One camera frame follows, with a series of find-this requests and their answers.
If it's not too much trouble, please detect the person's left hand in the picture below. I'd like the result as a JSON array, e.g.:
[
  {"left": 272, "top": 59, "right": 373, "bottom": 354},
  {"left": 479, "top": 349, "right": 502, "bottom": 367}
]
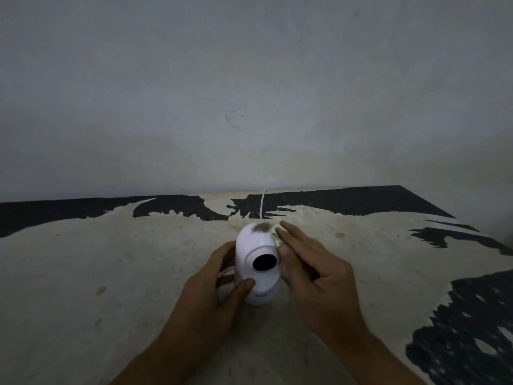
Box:
[{"left": 160, "top": 240, "right": 257, "bottom": 359}]

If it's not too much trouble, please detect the person's right forearm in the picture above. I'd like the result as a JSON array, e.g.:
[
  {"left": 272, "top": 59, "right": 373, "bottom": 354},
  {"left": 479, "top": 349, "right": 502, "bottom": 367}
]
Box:
[{"left": 336, "top": 330, "right": 427, "bottom": 385}]

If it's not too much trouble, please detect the person's right hand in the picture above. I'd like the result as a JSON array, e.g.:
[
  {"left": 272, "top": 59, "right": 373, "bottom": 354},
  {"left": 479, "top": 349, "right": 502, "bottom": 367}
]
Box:
[{"left": 277, "top": 221, "right": 374, "bottom": 350}]

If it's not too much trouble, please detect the pale green cleaning cloth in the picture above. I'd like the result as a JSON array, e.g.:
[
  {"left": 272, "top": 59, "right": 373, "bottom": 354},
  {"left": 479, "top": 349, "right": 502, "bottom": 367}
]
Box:
[{"left": 271, "top": 224, "right": 292, "bottom": 258}]

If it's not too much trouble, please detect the person's left forearm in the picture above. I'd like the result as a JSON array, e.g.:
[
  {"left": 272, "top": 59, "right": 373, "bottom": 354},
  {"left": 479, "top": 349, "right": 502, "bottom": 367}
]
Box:
[{"left": 109, "top": 334, "right": 210, "bottom": 385}]

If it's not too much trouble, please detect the white security camera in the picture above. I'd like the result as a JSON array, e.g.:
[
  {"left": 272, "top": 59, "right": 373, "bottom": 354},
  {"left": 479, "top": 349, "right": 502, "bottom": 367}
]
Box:
[{"left": 234, "top": 221, "right": 282, "bottom": 306}]

